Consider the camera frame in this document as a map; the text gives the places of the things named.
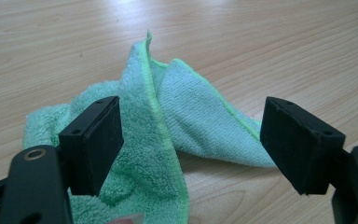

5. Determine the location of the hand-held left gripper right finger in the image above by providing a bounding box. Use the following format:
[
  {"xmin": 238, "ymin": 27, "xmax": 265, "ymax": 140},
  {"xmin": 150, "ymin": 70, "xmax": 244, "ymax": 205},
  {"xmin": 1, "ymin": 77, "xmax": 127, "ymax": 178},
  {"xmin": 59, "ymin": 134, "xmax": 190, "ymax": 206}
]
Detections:
[{"xmin": 259, "ymin": 96, "xmax": 347, "ymax": 196}]

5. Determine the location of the green microfiber cloth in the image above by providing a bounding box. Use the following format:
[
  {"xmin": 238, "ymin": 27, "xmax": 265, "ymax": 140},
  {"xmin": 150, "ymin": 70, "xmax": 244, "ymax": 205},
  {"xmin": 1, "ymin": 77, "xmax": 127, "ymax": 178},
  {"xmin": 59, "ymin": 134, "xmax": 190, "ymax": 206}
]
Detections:
[{"xmin": 22, "ymin": 30, "xmax": 278, "ymax": 224}]

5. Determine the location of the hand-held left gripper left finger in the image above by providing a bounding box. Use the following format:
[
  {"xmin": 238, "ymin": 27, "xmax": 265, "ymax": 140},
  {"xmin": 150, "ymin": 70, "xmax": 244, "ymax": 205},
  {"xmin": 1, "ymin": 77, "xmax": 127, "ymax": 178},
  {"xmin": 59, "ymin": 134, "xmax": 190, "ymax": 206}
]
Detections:
[{"xmin": 58, "ymin": 95, "xmax": 125, "ymax": 198}]

